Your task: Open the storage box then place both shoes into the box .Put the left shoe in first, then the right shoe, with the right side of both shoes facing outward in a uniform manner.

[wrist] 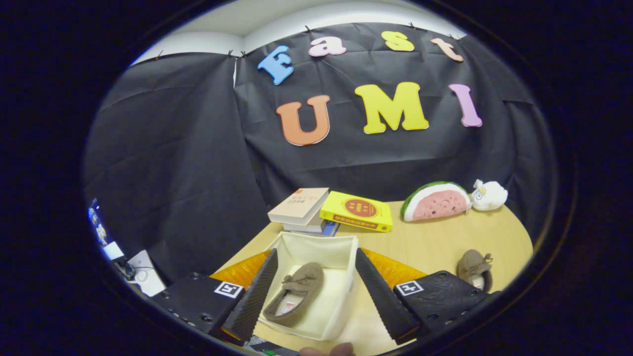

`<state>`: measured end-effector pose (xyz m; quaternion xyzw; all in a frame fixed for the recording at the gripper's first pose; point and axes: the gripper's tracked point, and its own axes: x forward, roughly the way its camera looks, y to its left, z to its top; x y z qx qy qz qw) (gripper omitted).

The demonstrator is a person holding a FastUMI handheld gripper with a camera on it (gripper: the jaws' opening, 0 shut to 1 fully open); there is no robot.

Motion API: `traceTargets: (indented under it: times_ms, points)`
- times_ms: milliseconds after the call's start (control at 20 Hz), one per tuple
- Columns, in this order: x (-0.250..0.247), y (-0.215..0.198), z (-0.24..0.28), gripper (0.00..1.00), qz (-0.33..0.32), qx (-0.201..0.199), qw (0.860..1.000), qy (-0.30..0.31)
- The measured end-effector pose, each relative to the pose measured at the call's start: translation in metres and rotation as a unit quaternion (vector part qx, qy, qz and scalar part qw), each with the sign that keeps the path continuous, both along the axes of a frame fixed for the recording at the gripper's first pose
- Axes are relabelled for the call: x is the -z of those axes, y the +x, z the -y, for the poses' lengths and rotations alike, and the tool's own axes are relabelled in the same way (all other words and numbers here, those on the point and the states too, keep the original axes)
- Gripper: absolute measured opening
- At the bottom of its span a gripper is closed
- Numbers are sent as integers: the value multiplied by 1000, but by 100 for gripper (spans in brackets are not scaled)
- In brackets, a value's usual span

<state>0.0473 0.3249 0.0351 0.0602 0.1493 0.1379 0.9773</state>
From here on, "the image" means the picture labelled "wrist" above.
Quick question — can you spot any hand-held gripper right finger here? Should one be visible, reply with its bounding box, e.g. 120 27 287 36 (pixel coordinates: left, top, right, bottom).
355 247 500 346

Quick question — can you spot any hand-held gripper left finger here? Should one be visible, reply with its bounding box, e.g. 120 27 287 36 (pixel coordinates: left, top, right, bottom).
148 249 279 347

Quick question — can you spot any brown fuzzy moccasin shoe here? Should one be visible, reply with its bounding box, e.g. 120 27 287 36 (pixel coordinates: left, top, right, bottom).
262 262 325 327
457 249 494 293

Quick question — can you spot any beige fabric storage box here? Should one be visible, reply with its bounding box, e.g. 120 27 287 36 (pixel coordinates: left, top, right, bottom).
257 231 359 342

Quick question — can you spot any blue book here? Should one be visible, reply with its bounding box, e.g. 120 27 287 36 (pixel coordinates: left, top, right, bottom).
282 220 341 237

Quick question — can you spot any yellow book with red circle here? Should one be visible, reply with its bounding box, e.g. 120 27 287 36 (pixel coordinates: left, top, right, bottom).
319 191 393 233

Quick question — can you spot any beige book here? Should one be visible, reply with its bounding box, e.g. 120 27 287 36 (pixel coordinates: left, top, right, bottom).
268 187 330 226

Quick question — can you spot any white electrical device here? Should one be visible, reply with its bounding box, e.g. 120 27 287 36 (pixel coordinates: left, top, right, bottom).
126 250 167 297

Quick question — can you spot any watermelon slice plush toy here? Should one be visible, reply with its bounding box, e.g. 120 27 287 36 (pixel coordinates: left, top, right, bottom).
400 181 472 222

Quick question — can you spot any black backdrop cloth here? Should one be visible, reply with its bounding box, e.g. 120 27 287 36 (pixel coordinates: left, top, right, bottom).
83 22 552 285

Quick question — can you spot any white plush toy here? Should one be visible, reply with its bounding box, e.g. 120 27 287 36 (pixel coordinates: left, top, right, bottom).
470 179 509 212

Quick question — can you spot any computer monitor screen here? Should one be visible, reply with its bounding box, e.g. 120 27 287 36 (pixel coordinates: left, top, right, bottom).
88 198 124 261

